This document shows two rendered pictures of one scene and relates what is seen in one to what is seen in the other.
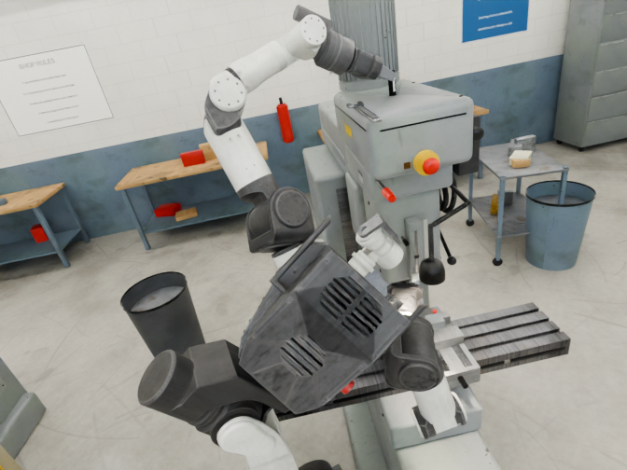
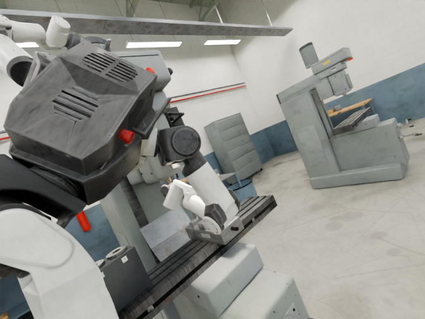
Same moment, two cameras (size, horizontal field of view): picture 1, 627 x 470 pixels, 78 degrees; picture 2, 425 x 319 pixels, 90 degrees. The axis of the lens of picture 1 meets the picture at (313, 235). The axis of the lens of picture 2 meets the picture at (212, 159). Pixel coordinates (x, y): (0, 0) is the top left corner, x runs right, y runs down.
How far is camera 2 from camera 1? 0.74 m
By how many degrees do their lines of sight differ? 41
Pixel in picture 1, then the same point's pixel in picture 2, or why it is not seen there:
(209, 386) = not seen: outside the picture
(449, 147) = (157, 70)
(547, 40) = (205, 147)
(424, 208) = (162, 124)
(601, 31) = (221, 138)
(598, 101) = (235, 162)
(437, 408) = (214, 184)
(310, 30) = (58, 20)
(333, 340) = (102, 85)
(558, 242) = not seen: hidden behind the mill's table
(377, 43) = not seen: hidden behind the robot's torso
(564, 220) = (247, 193)
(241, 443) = (18, 240)
